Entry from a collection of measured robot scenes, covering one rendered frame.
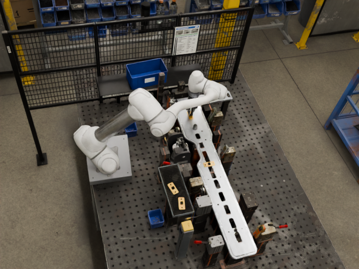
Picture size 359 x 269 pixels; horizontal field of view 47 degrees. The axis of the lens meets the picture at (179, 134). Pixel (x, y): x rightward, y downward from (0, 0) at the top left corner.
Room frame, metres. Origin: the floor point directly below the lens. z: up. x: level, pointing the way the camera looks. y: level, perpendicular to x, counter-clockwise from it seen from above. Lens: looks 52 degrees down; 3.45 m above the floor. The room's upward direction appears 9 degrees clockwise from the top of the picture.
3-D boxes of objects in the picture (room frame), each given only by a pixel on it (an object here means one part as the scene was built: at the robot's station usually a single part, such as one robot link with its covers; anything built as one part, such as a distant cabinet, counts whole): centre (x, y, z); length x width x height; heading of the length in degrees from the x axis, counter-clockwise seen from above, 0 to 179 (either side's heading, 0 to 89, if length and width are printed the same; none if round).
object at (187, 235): (1.13, -0.13, 0.92); 0.08 x 0.08 x 0.44; 23
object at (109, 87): (2.45, 0.30, 1.02); 0.90 x 0.22 x 0.03; 113
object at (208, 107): (2.28, -0.20, 0.84); 0.11 x 0.10 x 0.28; 113
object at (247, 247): (1.69, -0.26, 1.00); 1.38 x 0.22 x 0.02; 23
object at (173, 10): (2.73, 0.20, 1.53); 0.06 x 0.06 x 0.20
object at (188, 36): (2.68, 0.07, 1.30); 0.23 x 0.02 x 0.31; 113
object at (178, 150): (1.72, -0.02, 0.94); 0.18 x 0.13 x 0.49; 23
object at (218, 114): (2.16, -0.27, 0.87); 0.12 x 0.09 x 0.35; 113
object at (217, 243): (1.10, -0.33, 0.88); 0.11 x 0.10 x 0.36; 113
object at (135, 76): (2.44, 0.34, 1.10); 0.30 x 0.17 x 0.13; 118
